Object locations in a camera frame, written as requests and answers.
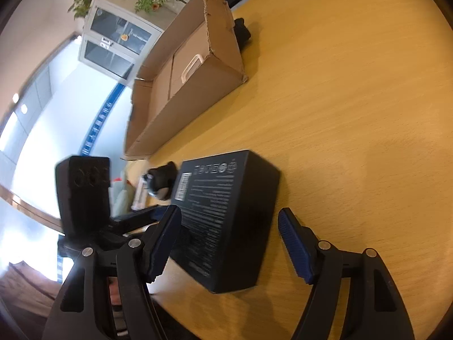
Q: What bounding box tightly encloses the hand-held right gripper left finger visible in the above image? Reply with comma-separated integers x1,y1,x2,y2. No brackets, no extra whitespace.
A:
42,205,183,340

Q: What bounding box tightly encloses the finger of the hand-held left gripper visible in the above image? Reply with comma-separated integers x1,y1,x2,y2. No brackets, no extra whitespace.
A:
110,205,171,236

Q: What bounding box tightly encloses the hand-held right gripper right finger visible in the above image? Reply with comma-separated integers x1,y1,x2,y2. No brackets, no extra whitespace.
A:
278,208,414,340

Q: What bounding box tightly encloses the small black round device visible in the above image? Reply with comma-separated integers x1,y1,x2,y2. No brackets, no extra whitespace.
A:
147,161,178,201

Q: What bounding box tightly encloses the black product box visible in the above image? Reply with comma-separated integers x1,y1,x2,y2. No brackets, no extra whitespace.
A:
169,150,281,294

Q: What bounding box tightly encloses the brown cardboard box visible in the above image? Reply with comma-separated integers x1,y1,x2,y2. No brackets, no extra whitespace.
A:
122,0,249,160

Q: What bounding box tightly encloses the brown wooden ledge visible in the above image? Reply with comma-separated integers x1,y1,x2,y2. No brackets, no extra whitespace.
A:
0,183,65,235

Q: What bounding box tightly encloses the grey glass-door cabinet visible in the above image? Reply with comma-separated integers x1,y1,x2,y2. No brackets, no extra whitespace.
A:
78,0,165,87

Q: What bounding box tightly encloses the black lumpy object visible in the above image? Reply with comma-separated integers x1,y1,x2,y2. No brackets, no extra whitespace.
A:
232,18,253,48

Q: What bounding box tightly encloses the blue wall banner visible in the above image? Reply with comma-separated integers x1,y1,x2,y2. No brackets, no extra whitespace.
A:
81,84,125,156

